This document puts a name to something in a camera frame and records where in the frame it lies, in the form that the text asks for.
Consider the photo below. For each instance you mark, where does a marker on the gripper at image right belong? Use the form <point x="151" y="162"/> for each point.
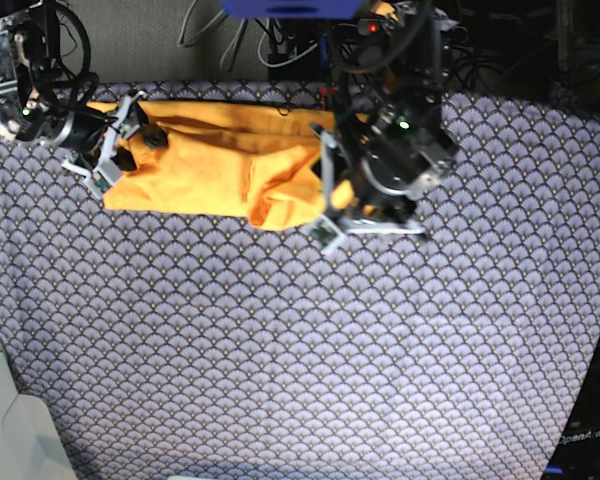
<point x="396" y="157"/>

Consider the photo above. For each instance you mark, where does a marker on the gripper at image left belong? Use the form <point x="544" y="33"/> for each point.
<point x="81" y="132"/>

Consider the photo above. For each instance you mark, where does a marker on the yellow T-shirt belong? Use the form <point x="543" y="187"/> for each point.
<point x="226" y="159"/>

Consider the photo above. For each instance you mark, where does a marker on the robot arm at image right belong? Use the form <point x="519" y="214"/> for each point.
<point x="406" y="68"/>

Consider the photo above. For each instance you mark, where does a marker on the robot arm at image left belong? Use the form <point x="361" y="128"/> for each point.
<point x="46" y="85"/>

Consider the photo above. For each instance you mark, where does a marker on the red-framed black clip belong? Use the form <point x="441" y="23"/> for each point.
<point x="326" y="93"/>

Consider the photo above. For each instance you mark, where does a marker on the purple box at top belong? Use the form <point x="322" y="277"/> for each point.
<point x="292" y="9"/>

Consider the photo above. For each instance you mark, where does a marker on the black power strip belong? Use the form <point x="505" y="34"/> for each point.
<point x="366" y="27"/>

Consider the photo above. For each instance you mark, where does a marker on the blue fan-patterned tablecloth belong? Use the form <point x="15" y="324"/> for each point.
<point x="164" y="344"/>

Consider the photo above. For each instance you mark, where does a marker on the white furniture at lower left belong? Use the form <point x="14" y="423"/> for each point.
<point x="30" y="447"/>

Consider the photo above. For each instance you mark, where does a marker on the black OpenArm case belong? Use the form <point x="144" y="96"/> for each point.
<point x="577" y="454"/>

